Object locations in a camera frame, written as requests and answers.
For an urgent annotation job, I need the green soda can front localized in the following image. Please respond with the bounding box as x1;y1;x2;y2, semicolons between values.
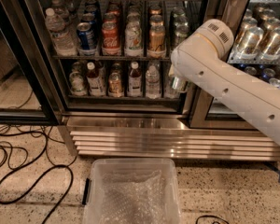
171;77;189;93

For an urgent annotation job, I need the green soda can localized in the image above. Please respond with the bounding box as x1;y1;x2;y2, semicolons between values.
173;25;189;48
171;77;189;93

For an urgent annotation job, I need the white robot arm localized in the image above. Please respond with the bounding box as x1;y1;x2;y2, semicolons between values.
171;19;280;146

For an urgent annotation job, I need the gold brown soda can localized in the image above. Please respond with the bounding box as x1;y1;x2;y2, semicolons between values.
147;25;166;58

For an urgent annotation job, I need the white green 7up can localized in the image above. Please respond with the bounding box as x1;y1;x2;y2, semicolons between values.
124;21;143;57

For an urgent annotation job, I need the orange can bottom shelf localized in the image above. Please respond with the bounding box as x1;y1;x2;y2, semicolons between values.
108;72;124;97

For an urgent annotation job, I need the red coca cola can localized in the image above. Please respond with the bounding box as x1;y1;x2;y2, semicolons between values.
102;21;120;56

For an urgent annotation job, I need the stainless steel fridge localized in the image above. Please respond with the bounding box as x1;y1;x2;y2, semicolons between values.
0;0;280;162

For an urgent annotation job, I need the blue pepsi can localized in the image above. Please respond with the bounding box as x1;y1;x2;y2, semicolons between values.
77;22;97;55

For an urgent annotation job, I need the clear jar bottom shelf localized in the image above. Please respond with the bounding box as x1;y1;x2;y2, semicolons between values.
69;72;88;96

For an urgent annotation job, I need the right glass fridge door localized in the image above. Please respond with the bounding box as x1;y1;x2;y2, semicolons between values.
190;0;280;130

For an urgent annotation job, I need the clear water bottle middle shelf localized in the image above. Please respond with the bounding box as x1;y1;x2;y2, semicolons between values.
45;8;77;56

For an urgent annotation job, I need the open glass fridge door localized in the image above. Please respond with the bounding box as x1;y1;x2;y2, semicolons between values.
0;0;62;125

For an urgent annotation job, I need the dark tea bottle white cap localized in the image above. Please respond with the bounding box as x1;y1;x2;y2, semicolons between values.
127;62;142;97

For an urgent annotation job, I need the red juice bottle white cap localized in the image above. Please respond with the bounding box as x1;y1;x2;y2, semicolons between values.
87;62;105;96

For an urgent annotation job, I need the clear plastic storage bin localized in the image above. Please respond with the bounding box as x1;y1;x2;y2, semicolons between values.
82;158;181;224

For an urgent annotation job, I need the bubble wrap sheet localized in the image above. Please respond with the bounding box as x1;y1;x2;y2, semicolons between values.
99;171;166;224

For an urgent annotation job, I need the black cable bottom edge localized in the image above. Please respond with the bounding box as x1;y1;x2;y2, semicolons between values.
195;215;231;224

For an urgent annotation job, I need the black floor cable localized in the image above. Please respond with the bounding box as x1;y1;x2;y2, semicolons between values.
0;123;78;224

